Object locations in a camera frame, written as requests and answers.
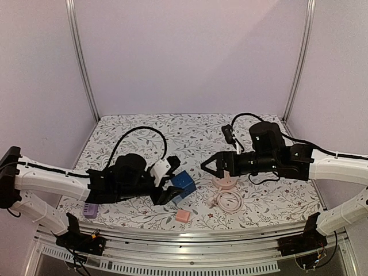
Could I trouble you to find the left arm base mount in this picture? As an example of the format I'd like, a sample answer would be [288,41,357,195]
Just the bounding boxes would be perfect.
[56,213,107,256]

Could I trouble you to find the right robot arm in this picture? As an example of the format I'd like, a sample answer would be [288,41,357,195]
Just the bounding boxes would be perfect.
[201,121,367,251]

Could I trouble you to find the right aluminium frame post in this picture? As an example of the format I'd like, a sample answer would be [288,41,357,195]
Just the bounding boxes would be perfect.
[282,0,316,124]

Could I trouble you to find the blue cube socket adapter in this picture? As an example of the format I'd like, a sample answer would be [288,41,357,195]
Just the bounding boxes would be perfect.
[171,171,197,198]

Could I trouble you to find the aluminium frame post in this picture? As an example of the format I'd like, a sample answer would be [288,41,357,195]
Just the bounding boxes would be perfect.
[282,0,316,124]
[65,0,101,122]

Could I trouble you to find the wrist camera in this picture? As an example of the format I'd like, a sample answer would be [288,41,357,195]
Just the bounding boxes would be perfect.
[149,159,171,187]
[221,124,244,155]

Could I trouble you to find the pink plug adapter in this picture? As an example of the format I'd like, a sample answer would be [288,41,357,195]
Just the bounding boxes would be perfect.
[175,209,190,223]

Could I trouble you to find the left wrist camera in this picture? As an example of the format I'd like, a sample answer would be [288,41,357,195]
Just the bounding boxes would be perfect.
[149,159,171,187]

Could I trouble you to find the purple power strip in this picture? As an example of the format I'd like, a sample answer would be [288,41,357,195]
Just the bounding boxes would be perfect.
[83,202,99,219]

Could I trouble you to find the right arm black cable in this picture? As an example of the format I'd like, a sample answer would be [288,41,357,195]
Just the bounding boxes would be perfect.
[229,112,368,160]

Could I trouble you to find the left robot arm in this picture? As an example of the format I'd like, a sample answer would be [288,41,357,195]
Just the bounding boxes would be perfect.
[1,146,183,250]

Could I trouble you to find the aluminium front rail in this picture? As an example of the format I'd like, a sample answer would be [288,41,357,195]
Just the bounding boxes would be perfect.
[25,222,367,275]

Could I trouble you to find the floral table cloth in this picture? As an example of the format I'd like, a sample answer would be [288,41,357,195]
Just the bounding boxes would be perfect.
[56,113,325,231]

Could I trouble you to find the left aluminium frame post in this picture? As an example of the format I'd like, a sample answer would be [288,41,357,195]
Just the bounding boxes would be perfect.
[65,0,101,122]

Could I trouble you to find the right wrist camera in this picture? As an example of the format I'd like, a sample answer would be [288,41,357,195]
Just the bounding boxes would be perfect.
[221,124,244,155]

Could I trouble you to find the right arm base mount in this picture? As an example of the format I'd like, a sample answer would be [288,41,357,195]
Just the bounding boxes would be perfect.
[277,212,327,256]

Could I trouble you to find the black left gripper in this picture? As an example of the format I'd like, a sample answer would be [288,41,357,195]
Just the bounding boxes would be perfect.
[117,166,184,205]

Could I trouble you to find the pink round power strip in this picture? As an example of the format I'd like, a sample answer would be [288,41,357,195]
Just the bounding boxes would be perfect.
[212,171,237,190]

